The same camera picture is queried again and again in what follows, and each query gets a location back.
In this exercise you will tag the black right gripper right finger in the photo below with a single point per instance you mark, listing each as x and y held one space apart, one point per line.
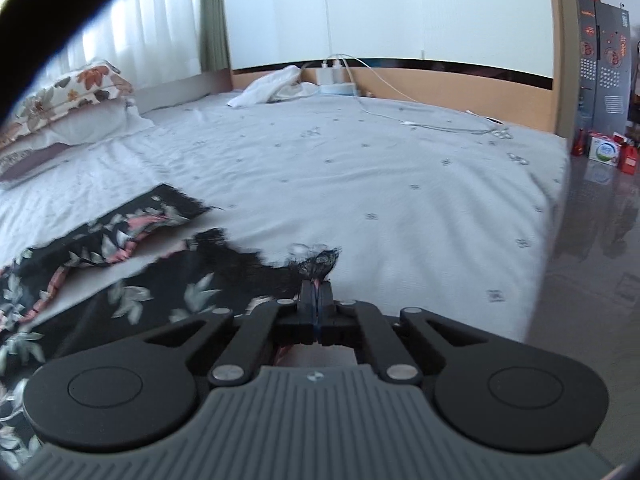
325 312

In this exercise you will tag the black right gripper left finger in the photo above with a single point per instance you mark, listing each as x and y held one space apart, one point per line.
307 312

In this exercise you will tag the black floral pants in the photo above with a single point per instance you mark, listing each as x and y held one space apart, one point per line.
201 273

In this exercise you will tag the grey patterned bed sheet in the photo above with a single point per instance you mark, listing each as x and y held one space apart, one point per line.
429 207

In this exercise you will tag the white crumpled cloth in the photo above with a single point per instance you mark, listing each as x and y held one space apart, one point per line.
279 86

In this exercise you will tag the white pillow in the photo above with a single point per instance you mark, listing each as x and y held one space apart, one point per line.
91 124

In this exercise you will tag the green curtain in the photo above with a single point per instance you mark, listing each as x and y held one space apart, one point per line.
214 50

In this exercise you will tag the white green small box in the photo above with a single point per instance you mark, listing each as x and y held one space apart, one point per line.
604 149

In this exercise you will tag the floral pillow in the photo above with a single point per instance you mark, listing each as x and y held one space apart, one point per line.
95 83

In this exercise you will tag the red box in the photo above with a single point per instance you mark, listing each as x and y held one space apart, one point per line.
628 162

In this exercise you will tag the grey printed carton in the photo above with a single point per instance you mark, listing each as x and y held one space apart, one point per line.
605 66

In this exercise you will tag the wooden bed frame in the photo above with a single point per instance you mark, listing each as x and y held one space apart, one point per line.
508 59

